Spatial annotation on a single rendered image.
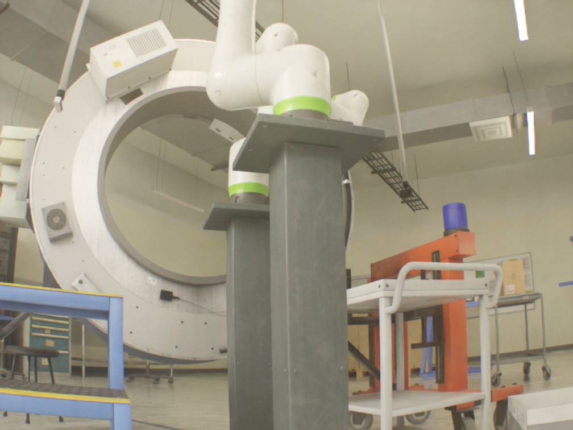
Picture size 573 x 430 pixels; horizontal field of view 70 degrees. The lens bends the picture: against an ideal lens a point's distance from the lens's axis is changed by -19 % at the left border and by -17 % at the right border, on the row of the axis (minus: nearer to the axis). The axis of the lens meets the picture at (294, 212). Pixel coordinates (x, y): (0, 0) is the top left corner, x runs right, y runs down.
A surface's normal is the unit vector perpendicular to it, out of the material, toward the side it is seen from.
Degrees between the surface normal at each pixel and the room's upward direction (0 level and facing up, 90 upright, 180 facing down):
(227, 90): 133
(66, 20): 90
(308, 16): 180
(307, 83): 90
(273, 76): 117
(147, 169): 90
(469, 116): 90
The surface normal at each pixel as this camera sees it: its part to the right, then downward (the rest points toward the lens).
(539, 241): -0.46, -0.24
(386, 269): -0.92, -0.09
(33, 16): 0.89, -0.14
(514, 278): -0.19, -0.27
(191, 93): 0.15, 0.96
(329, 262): 0.29, -0.28
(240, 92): -0.10, 0.62
